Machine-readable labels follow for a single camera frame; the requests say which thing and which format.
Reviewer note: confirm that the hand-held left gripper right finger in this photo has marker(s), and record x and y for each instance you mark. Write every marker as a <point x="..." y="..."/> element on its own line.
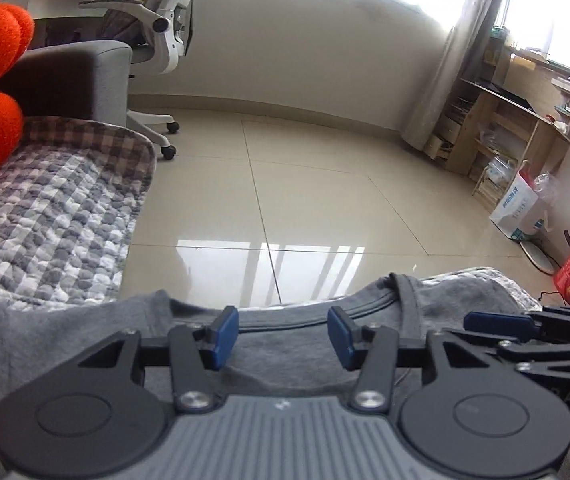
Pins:
<point x="342" y="335"/>

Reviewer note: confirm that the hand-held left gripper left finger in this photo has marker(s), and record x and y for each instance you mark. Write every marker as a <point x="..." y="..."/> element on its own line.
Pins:
<point x="227" y="335"/>

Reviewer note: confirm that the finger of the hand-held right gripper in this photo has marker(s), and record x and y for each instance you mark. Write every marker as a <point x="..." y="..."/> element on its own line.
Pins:
<point x="540" y="357"/>
<point x="495" y="324"/>

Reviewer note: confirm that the grey t-shirt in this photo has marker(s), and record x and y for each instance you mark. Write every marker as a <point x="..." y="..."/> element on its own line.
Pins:
<point x="285" y="350"/>

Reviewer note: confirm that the white round disc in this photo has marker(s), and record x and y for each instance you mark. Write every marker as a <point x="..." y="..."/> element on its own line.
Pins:
<point x="535" y="255"/>

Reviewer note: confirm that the white paper bag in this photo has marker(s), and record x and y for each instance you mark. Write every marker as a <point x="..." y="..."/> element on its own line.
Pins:
<point x="515" y="210"/>

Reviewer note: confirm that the clear plastic bag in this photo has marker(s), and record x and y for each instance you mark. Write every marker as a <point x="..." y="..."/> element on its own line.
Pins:
<point x="544" y="187"/>

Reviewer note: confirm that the wooden shelf unit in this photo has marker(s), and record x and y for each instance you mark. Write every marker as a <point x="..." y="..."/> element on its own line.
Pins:
<point x="510" y="125"/>

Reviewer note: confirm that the grey quilted checked blanket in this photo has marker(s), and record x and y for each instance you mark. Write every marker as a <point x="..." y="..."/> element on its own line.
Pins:
<point x="40" y="220"/>

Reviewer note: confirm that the grey patterned curtain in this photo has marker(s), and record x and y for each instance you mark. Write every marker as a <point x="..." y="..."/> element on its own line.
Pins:
<point x="460" y="60"/>

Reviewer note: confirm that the white office chair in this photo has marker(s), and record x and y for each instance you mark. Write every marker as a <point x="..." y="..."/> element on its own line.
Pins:
<point x="170" y="45"/>

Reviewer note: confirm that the dark grey sofa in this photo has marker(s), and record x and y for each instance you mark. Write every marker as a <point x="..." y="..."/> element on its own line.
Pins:
<point x="75" y="80"/>

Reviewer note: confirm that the grey backpack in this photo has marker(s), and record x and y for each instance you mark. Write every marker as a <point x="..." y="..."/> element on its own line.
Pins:
<point x="135" y="10"/>

